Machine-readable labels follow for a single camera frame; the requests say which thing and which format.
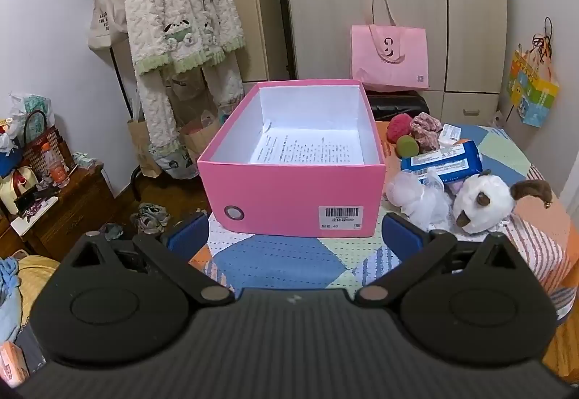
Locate blue wet wipes pack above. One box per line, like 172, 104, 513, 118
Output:
400, 140, 484, 185

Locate cream fluffy pajama pants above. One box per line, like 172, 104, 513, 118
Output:
136, 50, 245, 180

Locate woven basket bag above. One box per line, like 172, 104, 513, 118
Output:
22, 109, 75, 182

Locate yellow blanket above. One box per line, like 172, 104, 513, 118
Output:
0, 254, 59, 336

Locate floral fabric scrunchie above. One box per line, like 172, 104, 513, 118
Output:
409, 112, 445, 152

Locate white green plastic bag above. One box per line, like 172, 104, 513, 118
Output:
9, 91, 55, 133

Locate small white tissue packet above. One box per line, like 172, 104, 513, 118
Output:
438, 124, 463, 148

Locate green sponge ball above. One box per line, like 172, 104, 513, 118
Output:
396, 135, 420, 159

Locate white brown plush dog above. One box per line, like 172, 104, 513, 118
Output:
452, 170, 555, 236

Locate black suitcase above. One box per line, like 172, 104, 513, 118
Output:
366, 91, 430, 121

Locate black clothes rack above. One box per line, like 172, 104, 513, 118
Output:
95, 0, 145, 201

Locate red fluffy ball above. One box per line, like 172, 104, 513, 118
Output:
386, 115, 413, 143

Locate pair of grey sneakers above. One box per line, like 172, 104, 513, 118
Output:
131, 202, 172, 233

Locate wooden nightstand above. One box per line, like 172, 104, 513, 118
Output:
0, 164, 118, 261

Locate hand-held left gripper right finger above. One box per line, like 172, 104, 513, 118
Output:
355, 213, 521, 309

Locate brown paper bag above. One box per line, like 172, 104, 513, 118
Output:
128, 116, 164, 178
181, 112, 220, 164

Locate pink tote bag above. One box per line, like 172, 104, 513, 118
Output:
350, 0, 430, 93

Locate colourful paper gift bag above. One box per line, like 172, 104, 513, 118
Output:
507, 17, 560, 128

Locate orange label plastic bottle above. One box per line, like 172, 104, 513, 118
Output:
38, 142, 71, 188

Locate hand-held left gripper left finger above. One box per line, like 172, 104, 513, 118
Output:
68, 213, 236, 307

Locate pink cardboard box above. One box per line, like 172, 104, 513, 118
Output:
196, 80, 386, 238

